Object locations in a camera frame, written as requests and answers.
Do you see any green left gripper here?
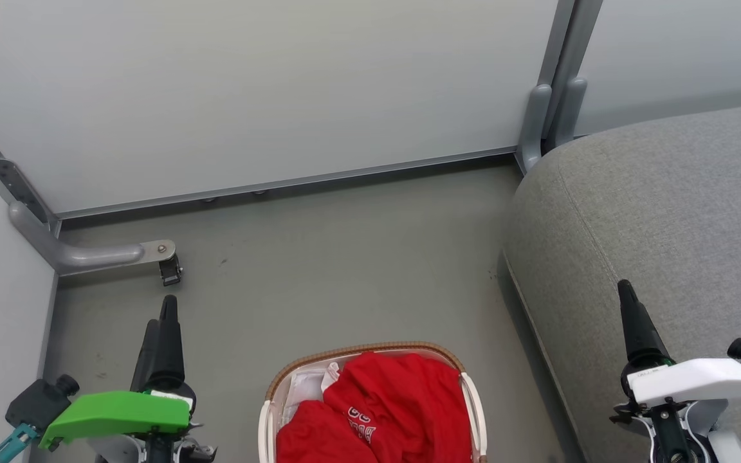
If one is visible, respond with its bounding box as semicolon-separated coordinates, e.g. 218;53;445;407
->
39;295;218;463

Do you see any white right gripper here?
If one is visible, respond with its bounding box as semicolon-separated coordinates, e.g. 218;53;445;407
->
610;279;741;463

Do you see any red garment white hem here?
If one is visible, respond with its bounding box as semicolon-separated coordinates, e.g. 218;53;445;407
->
322;352;475;463

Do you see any grey fabric sofa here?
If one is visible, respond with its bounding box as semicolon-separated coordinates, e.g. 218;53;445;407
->
501;100;741;463

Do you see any white cloth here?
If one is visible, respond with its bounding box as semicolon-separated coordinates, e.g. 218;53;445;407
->
282;361;344;426

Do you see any black caster wheel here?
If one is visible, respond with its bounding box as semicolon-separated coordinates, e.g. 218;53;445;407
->
159;254;184;287

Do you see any grey curved partition foot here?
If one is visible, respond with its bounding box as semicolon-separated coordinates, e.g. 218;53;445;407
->
8;201;177;276

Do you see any white laundry basket brown rim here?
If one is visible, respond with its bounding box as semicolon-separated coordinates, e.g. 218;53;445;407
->
257;341;489;463

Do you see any grey partition foot leg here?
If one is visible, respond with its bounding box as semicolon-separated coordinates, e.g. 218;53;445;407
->
517;84;553;173
545;77;589;154

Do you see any aluminium partition bottom rail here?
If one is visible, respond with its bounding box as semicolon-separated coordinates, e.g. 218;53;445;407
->
54;146;519;221

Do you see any dark metal partition bracket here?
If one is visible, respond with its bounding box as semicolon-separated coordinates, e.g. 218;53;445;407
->
0;158;57;227

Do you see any grey partition frame post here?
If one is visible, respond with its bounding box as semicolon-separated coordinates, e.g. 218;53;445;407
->
539;0;604;87

